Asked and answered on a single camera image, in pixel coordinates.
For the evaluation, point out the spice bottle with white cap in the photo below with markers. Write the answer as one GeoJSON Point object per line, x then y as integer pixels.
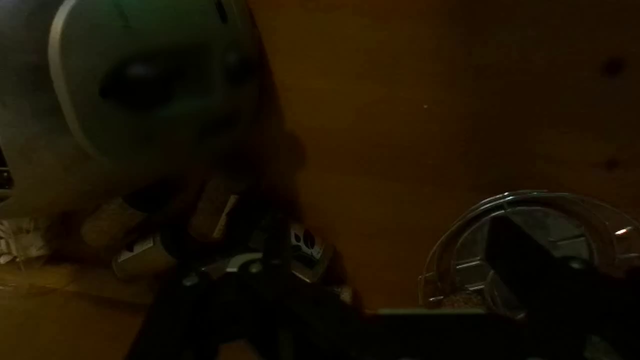
{"type": "Point", "coordinates": [142, 256]}

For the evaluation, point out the spice bottle with white label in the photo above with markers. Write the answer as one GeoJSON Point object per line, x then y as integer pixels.
{"type": "Point", "coordinates": [212, 210]}

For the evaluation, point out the silver two-slot toaster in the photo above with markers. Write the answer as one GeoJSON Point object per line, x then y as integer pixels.
{"type": "Point", "coordinates": [167, 72]}

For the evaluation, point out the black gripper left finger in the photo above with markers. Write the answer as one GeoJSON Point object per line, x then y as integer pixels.
{"type": "Point", "coordinates": [277, 281]}

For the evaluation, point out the spice jar with silver lid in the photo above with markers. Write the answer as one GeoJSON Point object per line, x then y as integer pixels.
{"type": "Point", "coordinates": [309, 249]}

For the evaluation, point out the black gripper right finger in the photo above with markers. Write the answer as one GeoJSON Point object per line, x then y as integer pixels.
{"type": "Point", "coordinates": [526, 267]}

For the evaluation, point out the white crumpled cloth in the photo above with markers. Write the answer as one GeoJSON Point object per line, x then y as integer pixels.
{"type": "Point", "coordinates": [19, 243]}

